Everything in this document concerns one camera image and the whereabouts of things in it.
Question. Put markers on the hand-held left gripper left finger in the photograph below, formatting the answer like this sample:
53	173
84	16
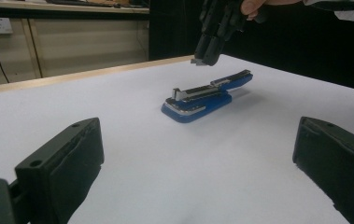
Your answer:
56	168

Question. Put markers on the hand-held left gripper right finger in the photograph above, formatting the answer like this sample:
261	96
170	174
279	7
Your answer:
336	161

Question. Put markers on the silver staple strip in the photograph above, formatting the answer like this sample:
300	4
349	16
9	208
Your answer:
197	62

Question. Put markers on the blue stapler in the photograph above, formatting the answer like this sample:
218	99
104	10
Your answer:
196	107

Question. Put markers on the black curtain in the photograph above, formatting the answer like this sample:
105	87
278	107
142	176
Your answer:
305	49

